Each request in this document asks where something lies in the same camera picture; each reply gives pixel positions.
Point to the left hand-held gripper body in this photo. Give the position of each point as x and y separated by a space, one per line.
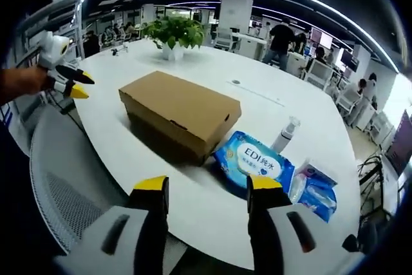
53 51

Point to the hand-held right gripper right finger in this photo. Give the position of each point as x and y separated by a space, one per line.
264 210

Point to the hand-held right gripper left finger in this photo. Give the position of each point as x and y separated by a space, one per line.
151 217

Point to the blue wet wipes pack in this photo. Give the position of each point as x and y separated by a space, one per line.
254 159

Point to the clear blue soft tissue pack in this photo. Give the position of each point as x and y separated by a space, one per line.
317 191

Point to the brown cardboard shoe box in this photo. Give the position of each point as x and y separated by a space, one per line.
180 110

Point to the grey metal shelf rack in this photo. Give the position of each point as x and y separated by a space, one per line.
61 1

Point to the small dark gadget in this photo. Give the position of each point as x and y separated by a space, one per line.
119 50

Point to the blue white display board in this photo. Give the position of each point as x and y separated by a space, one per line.
6 114

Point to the white mesh office chair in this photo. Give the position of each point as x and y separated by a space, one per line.
64 165

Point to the green potted plant white pot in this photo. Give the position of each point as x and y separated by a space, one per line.
175 32

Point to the person's dark navy shirt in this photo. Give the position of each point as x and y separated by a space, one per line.
16 197

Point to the desk computer monitor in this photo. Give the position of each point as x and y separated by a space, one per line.
400 146

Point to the dark wall screen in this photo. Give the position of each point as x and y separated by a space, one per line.
349 59

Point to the pink wall screen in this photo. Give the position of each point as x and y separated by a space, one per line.
322 38

